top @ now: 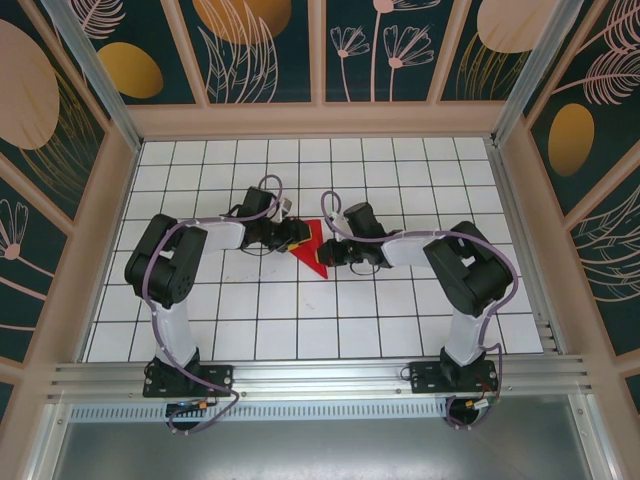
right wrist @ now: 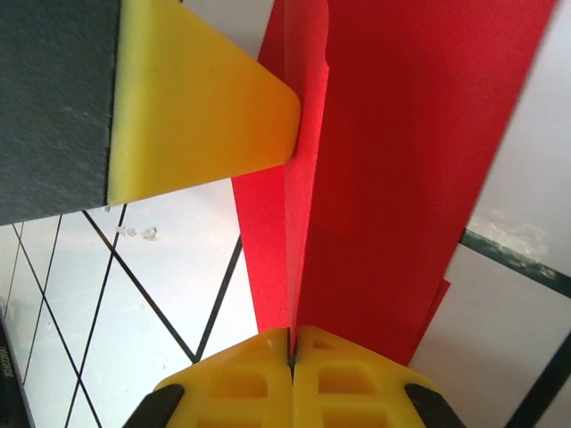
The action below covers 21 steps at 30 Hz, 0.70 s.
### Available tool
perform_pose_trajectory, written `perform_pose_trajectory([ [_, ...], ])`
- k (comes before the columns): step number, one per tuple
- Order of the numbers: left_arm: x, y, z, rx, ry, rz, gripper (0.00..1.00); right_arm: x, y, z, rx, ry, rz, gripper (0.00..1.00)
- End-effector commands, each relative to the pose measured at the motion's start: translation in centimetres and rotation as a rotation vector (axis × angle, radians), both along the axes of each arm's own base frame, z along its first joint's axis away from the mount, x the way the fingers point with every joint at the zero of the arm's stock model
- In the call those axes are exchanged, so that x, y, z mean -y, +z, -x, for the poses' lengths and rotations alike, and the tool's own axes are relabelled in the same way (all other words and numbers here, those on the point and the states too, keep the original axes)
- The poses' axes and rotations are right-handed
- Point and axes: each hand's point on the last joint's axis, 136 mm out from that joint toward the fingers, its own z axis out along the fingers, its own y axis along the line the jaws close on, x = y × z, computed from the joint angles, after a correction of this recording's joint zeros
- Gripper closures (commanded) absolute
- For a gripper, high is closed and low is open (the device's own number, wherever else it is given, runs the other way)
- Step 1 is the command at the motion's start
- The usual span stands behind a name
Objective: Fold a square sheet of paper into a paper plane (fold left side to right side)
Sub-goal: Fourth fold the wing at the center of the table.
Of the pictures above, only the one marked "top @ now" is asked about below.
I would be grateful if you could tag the red cloth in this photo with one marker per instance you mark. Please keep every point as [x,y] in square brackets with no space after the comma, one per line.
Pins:
[316,252]

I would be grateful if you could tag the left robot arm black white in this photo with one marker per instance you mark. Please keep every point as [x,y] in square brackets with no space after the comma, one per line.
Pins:
[172,330]

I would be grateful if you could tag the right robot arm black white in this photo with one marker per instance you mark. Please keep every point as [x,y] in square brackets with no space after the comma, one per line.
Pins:
[465,335]

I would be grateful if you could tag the grey metal panel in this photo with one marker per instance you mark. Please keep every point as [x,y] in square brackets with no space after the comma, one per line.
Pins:
[320,450]

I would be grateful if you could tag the aluminium mounting rail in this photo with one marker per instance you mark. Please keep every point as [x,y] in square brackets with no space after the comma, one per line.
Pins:
[320,375]

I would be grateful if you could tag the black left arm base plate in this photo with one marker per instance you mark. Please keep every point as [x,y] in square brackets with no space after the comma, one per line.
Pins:
[220,380]

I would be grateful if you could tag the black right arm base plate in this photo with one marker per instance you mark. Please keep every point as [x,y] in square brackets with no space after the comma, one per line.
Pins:
[425,377]

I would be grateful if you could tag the aluminium side rail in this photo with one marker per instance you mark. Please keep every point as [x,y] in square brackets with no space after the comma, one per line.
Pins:
[526,250]

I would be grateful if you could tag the aluminium frame post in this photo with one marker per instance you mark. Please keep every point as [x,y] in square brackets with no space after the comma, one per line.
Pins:
[530,75]
[97,75]

